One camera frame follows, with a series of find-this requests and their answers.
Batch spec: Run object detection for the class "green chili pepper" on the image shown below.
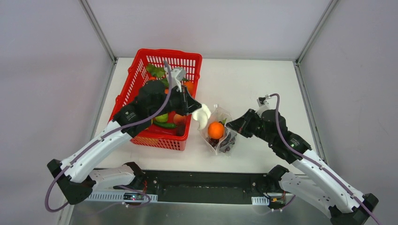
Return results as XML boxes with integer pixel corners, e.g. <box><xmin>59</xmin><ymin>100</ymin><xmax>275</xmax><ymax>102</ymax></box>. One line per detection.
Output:
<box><xmin>153</xmin><ymin>120</ymin><xmax>177</xmax><ymax>129</ymax></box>

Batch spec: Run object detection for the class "red plastic basket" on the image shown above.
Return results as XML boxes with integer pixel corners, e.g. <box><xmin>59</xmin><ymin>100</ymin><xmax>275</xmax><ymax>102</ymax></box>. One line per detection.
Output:
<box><xmin>110</xmin><ymin>48</ymin><xmax>202</xmax><ymax>151</ymax></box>

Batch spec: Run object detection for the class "clear zip top bag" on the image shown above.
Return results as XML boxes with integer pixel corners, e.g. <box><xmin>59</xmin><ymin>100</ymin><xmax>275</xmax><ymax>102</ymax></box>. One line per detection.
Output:
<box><xmin>199</xmin><ymin>104</ymin><xmax>237</xmax><ymax>155</ymax></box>

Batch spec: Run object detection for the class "dark purple plum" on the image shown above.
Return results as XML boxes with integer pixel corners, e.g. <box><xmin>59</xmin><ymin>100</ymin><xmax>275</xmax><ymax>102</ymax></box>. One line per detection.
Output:
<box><xmin>176</xmin><ymin>125</ymin><xmax>186</xmax><ymax>136</ymax></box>

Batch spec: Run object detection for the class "dark red grape bunch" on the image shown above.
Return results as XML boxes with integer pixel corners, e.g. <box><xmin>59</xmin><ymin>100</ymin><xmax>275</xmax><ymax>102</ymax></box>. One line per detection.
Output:
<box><xmin>207</xmin><ymin>138</ymin><xmax>219</xmax><ymax>148</ymax></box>

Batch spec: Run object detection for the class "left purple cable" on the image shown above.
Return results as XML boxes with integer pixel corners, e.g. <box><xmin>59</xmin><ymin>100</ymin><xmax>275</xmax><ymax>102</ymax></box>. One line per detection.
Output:
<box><xmin>45</xmin><ymin>60</ymin><xmax>173</xmax><ymax>213</ymax></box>

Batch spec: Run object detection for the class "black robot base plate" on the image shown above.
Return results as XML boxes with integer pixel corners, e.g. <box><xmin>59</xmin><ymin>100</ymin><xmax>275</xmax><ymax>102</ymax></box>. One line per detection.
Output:
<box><xmin>126</xmin><ymin>170</ymin><xmax>283</xmax><ymax>204</ymax></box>

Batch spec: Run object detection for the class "purple cable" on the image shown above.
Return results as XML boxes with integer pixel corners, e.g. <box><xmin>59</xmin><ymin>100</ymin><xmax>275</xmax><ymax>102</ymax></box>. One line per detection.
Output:
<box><xmin>269</xmin><ymin>92</ymin><xmax>382</xmax><ymax>225</ymax></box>
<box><xmin>45</xmin><ymin>60</ymin><xmax>173</xmax><ymax>213</ymax></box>

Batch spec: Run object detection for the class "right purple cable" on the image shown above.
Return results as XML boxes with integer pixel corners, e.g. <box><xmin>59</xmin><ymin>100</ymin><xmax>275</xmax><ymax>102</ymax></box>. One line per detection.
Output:
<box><xmin>269</xmin><ymin>92</ymin><xmax>382</xmax><ymax>225</ymax></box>

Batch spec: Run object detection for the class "white garlic bulb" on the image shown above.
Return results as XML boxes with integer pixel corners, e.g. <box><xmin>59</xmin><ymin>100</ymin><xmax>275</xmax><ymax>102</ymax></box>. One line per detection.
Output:
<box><xmin>191</xmin><ymin>104</ymin><xmax>211</xmax><ymax>130</ymax></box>

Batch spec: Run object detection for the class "orange tangerine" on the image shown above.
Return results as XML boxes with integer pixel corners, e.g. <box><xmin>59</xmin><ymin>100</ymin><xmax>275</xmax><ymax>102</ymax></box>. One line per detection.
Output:
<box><xmin>207</xmin><ymin>121</ymin><xmax>224</xmax><ymax>139</ymax></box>
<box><xmin>184</xmin><ymin>81</ymin><xmax>194</xmax><ymax>95</ymax></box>

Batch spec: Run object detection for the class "peach fruit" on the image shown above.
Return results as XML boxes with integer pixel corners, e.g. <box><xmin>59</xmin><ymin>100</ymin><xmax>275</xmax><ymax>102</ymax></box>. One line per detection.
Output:
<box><xmin>173</xmin><ymin>113</ymin><xmax>187</xmax><ymax>126</ymax></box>

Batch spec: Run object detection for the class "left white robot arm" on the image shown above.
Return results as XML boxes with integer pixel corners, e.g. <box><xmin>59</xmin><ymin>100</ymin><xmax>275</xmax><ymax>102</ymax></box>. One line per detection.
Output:
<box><xmin>47</xmin><ymin>81</ymin><xmax>211</xmax><ymax>205</ymax></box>

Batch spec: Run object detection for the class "red chili pepper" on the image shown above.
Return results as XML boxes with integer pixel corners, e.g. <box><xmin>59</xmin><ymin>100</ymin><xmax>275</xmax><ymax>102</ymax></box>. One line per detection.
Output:
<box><xmin>148</xmin><ymin>125</ymin><xmax>177</xmax><ymax>136</ymax></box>

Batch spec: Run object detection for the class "black grape bunch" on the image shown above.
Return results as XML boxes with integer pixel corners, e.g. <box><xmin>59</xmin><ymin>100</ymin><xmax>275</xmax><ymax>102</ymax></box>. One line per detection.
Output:
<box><xmin>219</xmin><ymin>132</ymin><xmax>237</xmax><ymax>153</ymax></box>

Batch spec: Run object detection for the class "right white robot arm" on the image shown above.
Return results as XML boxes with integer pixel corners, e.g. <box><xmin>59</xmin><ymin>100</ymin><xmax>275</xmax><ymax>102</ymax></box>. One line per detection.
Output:
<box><xmin>226</xmin><ymin>109</ymin><xmax>378</xmax><ymax>225</ymax></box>

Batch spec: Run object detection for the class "green cabbage ball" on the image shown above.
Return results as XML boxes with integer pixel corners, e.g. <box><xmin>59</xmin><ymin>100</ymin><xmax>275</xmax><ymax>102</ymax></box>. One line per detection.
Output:
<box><xmin>155</xmin><ymin>113</ymin><xmax>168</xmax><ymax>123</ymax></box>

